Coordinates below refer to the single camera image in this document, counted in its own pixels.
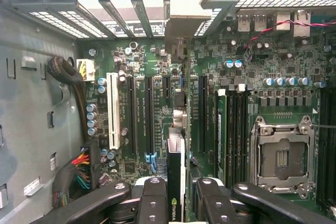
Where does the metal CPU socket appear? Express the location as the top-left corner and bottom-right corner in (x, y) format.
(249, 115), (317, 200)

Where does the black expansion slot blue clip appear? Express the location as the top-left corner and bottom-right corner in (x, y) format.
(143, 76), (159, 173)

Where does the long black expansion slot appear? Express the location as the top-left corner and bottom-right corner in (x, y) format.
(127, 76), (139, 156)
(198, 74), (208, 155)

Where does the white expansion slot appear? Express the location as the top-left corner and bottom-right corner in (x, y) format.
(106, 73), (122, 150)

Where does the short black expansion slot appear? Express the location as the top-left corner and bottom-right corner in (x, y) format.
(162, 76), (172, 99)

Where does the socket locking lever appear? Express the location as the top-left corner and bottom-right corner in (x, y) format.
(311, 123), (336, 131)

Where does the white power connector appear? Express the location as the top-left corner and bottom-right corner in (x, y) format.
(76, 58), (96, 82)

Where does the green motherboard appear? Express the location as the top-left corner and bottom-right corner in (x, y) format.
(76, 16), (336, 209)

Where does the black open PC case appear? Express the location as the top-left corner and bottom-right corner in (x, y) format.
(0, 0), (336, 224)

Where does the coloured power wire bundle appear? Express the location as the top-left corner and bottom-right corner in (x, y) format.
(52, 140), (101, 209)

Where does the black sleeved cable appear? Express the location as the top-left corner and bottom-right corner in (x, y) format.
(47, 56), (86, 142)

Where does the red black twisted wire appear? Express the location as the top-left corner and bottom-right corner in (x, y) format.
(244, 0), (336, 49)

